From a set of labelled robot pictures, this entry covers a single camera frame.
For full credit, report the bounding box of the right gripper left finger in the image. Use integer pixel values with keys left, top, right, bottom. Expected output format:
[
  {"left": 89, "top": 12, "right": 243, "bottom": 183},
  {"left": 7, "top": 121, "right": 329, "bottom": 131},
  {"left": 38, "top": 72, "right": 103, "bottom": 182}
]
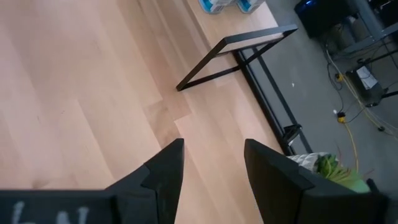
[{"left": 0, "top": 139, "right": 185, "bottom": 224}]

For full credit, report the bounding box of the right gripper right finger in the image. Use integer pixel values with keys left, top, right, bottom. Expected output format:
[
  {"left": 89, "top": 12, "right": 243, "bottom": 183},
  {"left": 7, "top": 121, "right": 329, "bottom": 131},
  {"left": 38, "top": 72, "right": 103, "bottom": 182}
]
[{"left": 244, "top": 139, "right": 389, "bottom": 224}]

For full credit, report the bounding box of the white bottle blue label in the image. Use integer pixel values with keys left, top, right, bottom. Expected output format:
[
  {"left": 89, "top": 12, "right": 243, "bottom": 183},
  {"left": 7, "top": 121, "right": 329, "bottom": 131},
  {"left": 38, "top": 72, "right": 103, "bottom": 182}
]
[
  {"left": 198, "top": 0, "right": 237, "bottom": 15},
  {"left": 236, "top": 0, "right": 267, "bottom": 14}
]

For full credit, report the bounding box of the black floor box white label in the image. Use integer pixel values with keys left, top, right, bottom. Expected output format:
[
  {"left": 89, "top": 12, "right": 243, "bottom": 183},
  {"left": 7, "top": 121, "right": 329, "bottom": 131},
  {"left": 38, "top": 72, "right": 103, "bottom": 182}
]
[{"left": 345, "top": 63, "right": 389, "bottom": 108}]

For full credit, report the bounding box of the dark blue bin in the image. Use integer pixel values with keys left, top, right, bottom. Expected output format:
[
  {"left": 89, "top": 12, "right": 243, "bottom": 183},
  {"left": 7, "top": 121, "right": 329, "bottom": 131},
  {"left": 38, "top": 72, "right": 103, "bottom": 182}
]
[{"left": 294, "top": 0, "right": 354, "bottom": 40}]

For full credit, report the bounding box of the yellow floor cable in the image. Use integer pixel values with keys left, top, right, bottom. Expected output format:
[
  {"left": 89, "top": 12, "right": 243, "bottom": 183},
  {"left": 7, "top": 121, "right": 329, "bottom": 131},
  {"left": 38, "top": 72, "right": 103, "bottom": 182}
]
[{"left": 335, "top": 110, "right": 361, "bottom": 174}]

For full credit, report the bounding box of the wooden shelf black frame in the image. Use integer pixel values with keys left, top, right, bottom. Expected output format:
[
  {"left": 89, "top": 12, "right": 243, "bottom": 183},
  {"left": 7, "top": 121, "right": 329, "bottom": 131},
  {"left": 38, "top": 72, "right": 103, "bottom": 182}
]
[{"left": 175, "top": 0, "right": 299, "bottom": 93}]

